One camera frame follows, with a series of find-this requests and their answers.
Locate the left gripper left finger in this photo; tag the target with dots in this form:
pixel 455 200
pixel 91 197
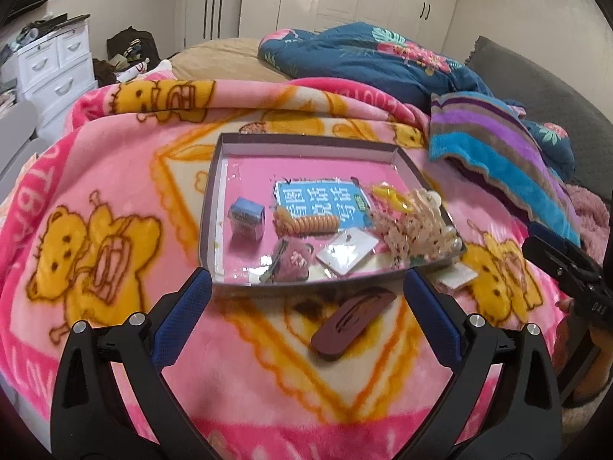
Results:
pixel 89 418

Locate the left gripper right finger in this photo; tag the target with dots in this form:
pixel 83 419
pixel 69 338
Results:
pixel 523 420

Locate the brown hair clip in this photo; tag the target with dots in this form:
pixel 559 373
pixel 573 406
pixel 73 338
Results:
pixel 349 321

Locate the clear bag pearl jewelry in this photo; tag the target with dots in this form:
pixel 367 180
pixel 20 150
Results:
pixel 449 241

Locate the person's right hand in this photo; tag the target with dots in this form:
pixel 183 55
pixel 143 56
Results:
pixel 582 357

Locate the cream claw hair clip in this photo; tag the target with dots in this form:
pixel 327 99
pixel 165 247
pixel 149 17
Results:
pixel 430 198

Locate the striped purple blue blanket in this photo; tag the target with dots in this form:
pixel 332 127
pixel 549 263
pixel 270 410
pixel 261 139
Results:
pixel 487 137

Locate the pink bear print blanket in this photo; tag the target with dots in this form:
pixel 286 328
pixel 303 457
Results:
pixel 107 220

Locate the grey headboard cushion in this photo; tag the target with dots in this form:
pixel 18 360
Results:
pixel 549 99

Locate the pink plush hair clip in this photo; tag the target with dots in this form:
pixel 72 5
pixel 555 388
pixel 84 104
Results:
pixel 290 262

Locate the small blue white box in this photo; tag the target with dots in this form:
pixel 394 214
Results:
pixel 247 219

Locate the blue floral quilt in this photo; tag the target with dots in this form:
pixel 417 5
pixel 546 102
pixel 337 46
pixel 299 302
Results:
pixel 373 56

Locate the grey cardboard tray box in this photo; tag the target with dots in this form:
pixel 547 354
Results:
pixel 308 175

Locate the white drawer cabinet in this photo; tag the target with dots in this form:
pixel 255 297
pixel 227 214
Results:
pixel 52 73

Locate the black bag on floor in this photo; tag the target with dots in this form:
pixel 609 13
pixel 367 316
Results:
pixel 128 48

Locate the tan bed sheet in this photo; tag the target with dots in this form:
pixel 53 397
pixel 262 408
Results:
pixel 226 58

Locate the white door with bags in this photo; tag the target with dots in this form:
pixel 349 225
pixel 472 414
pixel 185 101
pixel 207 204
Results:
pixel 205 20

